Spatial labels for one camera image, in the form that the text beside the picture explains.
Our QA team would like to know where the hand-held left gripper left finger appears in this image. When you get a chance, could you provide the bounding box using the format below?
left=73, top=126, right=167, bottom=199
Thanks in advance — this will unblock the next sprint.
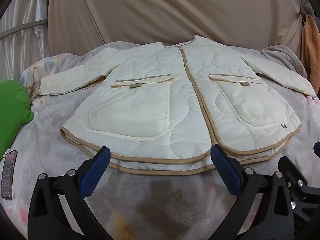
left=27, top=146, right=112, bottom=240

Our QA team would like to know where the cream quilted jacket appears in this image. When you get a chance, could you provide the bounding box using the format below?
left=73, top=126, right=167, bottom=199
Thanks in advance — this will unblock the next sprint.
left=35, top=34, right=317, bottom=176

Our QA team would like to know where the grey metal rail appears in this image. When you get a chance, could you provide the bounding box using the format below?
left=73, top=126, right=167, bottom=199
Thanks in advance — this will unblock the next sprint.
left=0, top=19, right=48, bottom=40

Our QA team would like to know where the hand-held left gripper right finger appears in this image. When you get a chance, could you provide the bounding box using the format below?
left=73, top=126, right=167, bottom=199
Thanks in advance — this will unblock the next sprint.
left=211, top=145, right=295, bottom=240

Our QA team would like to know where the beige hanging sheet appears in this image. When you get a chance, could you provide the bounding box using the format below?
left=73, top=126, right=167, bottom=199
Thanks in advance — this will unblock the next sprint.
left=47, top=0, right=304, bottom=55

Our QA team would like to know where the orange garment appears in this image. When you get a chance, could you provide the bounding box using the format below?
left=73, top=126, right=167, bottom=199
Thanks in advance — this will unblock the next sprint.
left=300, top=14, right=320, bottom=79

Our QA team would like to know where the silver satin curtain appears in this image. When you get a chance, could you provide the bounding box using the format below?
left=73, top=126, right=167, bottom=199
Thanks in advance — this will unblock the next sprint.
left=0, top=0, right=54, bottom=82

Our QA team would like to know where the grey fleece blanket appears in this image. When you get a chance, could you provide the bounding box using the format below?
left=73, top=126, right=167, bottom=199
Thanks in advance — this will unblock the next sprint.
left=260, top=44, right=310, bottom=80

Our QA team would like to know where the green cloth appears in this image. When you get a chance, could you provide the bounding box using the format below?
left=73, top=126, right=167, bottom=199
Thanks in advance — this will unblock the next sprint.
left=0, top=79, right=34, bottom=158

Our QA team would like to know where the black smartphone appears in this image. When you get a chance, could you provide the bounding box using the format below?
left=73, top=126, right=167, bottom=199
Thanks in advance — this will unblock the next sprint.
left=1, top=149, right=18, bottom=201

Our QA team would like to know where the grey floral blanket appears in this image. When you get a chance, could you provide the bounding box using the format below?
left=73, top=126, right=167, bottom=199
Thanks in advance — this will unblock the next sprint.
left=0, top=44, right=320, bottom=240

